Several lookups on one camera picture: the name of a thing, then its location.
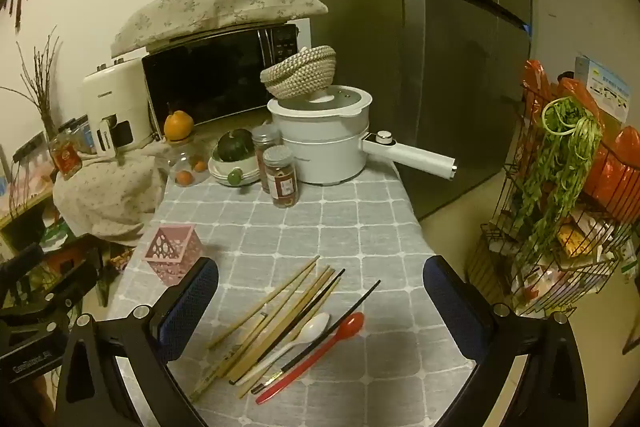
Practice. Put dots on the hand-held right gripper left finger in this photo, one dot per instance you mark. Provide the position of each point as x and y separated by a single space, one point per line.
192 307

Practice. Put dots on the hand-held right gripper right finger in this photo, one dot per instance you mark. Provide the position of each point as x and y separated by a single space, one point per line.
450 307

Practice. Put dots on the pink plastic utensil basket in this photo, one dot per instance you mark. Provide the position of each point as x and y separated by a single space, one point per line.
172 252

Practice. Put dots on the red plastic spoon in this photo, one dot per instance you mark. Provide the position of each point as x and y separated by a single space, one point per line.
350 326

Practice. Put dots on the bundle of wooden chopsticks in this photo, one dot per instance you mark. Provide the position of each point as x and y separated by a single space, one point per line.
295 307

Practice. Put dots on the white plastic spoon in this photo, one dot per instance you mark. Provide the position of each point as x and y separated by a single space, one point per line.
315 326

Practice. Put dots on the wooden shelf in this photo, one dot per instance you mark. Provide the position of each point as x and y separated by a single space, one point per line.
25 212

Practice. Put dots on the grey checkered tablecloth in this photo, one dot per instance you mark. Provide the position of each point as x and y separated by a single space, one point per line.
350 227

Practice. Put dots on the small orange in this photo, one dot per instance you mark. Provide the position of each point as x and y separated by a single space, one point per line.
200 166
185 177

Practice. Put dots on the small green fruit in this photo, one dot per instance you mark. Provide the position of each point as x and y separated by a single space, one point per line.
233 178

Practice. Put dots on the white ceramic bowl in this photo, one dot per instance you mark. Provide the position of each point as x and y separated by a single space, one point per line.
220 172

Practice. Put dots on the yellow snack packet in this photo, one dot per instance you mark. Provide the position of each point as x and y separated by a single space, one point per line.
572 239

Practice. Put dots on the floral appliance cover cloth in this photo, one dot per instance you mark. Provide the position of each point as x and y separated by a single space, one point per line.
110 192

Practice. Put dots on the clear glass jar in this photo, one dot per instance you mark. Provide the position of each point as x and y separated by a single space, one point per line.
187 157

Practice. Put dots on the red spice jar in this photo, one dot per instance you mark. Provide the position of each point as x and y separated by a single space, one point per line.
281 179
264 147

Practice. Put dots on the dark green squash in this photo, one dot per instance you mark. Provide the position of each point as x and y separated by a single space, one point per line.
237 146

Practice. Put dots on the clear storage container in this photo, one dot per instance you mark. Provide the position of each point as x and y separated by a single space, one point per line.
30 162

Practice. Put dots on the green leafy vegetables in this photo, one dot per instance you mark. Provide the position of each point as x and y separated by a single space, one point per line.
555 167

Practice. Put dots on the red label jar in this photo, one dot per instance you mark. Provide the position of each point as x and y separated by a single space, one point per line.
65 157

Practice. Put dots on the large orange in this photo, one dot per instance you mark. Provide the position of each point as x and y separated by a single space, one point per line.
178 125

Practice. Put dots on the white electric pot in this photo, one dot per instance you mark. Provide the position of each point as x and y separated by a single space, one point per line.
325 147

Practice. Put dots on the white air fryer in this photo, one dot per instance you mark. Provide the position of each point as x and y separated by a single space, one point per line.
110 97

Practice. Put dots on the black microwave oven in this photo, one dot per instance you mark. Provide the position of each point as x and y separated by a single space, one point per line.
210 77

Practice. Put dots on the glass pot lid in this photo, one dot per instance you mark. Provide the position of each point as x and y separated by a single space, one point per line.
340 99

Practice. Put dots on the dried branches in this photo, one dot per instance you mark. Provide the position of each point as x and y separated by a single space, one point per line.
42 97

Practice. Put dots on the grey refrigerator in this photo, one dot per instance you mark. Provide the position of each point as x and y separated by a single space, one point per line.
450 57

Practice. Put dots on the blue and white box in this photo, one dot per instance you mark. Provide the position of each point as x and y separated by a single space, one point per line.
607 87

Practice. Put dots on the floral microwave cover cloth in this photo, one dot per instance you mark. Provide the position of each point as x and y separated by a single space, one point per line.
215 7

